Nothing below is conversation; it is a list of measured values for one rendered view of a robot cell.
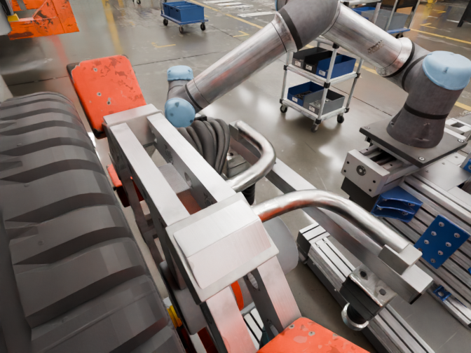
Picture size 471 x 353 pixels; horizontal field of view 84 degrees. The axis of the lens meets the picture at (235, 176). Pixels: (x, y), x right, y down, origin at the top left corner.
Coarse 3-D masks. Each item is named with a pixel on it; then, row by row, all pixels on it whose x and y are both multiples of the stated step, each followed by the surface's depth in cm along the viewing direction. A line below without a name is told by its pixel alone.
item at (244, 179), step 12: (240, 120) 51; (240, 132) 50; (252, 132) 48; (252, 144) 48; (264, 144) 45; (264, 156) 42; (252, 168) 40; (264, 168) 41; (228, 180) 38; (240, 180) 38; (252, 180) 39
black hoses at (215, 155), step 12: (216, 120) 47; (180, 132) 43; (192, 132) 43; (204, 132) 42; (216, 132) 44; (228, 132) 45; (192, 144) 42; (204, 144) 42; (216, 144) 43; (228, 144) 44; (204, 156) 42; (216, 156) 43; (216, 168) 42
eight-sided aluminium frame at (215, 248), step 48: (144, 144) 31; (144, 192) 23; (192, 192) 26; (240, 192) 21; (144, 240) 63; (192, 240) 18; (240, 240) 18; (192, 288) 17; (288, 288) 19; (192, 336) 58; (240, 336) 17
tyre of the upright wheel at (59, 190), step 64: (0, 128) 17; (64, 128) 18; (0, 192) 13; (64, 192) 14; (0, 256) 12; (64, 256) 12; (128, 256) 13; (0, 320) 11; (64, 320) 11; (128, 320) 11
